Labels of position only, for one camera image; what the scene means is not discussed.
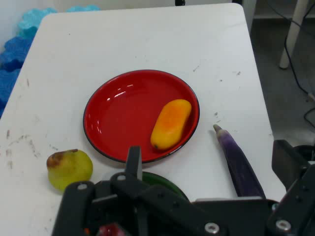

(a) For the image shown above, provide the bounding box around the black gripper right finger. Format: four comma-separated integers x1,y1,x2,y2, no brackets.
267,139,315,236

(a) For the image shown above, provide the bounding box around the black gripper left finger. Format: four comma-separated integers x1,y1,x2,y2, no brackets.
51,146,223,236

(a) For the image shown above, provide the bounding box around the orange red toy fruit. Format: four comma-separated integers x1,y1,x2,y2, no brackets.
97,222,130,236

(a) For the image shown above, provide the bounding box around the dark green plate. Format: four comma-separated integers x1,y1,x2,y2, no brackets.
141,171,190,202

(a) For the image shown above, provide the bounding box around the purple toy eggplant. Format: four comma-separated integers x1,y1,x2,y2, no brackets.
213,124,266,199

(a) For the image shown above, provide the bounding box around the red plate with black rim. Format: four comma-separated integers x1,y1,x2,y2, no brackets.
83,69,200,164

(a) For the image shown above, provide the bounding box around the yellow orange toy mango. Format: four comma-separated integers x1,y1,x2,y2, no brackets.
150,99,192,150

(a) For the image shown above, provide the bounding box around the green toy pear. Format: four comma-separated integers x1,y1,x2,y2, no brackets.
46,148,94,192

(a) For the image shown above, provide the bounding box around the white furniture leg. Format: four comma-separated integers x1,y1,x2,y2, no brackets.
279,0,313,70

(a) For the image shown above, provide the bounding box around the dark blue foam piece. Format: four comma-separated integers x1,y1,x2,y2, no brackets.
0,36,33,72
0,68,21,118

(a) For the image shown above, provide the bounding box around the white shelf furniture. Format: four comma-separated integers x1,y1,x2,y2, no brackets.
240,0,315,34

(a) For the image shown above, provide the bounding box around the light blue foam piece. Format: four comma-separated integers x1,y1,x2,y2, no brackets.
17,7,58,39
65,4,101,13

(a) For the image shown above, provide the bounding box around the black looped floor cable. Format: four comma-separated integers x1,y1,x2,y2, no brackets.
303,107,315,127

